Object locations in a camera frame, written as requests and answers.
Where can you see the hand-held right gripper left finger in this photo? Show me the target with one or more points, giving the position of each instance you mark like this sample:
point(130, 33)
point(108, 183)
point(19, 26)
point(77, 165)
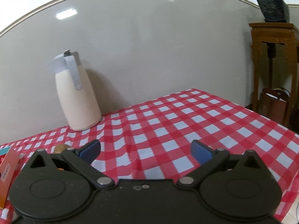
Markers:
point(90, 151)

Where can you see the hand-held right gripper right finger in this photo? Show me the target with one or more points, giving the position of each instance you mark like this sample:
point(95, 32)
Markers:
point(200, 152)

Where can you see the red cardboard box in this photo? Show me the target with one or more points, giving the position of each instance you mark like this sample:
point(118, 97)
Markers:
point(9, 168)

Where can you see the tan brown kiwi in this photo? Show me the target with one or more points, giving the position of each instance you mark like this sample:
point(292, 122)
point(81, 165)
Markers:
point(61, 148)

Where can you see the red white checkered tablecloth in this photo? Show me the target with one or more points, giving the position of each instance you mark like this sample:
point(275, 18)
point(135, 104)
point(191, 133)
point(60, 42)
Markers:
point(163, 126)

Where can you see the cream thermos jug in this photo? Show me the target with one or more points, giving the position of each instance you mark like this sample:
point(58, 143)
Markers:
point(77, 98)

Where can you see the wooden side table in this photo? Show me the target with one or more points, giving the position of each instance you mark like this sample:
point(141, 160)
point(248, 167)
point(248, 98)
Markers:
point(268, 32)

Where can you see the dark blue plant pot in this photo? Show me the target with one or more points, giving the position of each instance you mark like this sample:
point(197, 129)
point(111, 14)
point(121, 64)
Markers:
point(274, 9)

